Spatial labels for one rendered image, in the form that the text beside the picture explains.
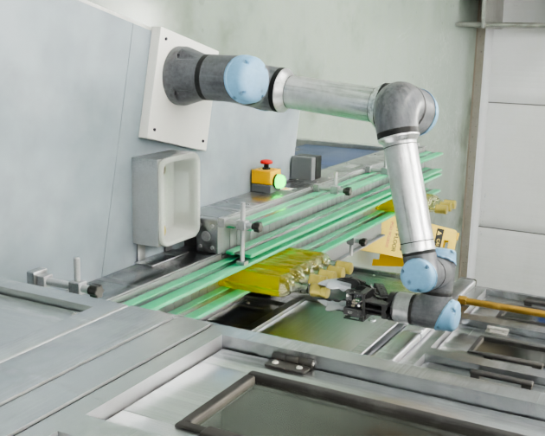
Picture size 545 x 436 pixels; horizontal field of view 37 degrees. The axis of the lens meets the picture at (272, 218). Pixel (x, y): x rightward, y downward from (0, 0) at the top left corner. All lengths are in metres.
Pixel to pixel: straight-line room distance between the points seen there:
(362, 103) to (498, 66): 6.01
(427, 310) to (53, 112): 0.96
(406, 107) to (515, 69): 6.12
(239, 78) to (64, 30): 0.43
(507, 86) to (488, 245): 1.53
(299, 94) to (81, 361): 1.17
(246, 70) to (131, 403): 1.16
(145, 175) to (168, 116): 0.18
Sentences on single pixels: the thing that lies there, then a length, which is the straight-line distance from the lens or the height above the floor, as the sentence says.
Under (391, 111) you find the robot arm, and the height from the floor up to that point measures 1.38.
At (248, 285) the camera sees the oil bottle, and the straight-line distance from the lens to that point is 2.18.
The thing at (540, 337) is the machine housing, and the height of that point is 1.66.
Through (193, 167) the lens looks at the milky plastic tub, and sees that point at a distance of 2.15.
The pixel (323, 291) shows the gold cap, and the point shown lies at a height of 1.19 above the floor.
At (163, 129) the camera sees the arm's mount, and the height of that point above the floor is 0.78.
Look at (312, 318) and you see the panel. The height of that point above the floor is 1.10.
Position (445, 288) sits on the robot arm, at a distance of 1.95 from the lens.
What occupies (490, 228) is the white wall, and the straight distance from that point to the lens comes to 8.17.
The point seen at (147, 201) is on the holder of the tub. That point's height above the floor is 0.80.
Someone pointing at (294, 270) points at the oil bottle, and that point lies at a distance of 2.18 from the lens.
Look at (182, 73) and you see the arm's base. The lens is 2.08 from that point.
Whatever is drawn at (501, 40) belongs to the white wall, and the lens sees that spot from 7.98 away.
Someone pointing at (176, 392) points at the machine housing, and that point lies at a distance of 1.04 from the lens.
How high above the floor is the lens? 2.00
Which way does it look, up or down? 27 degrees down
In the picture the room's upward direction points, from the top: 98 degrees clockwise
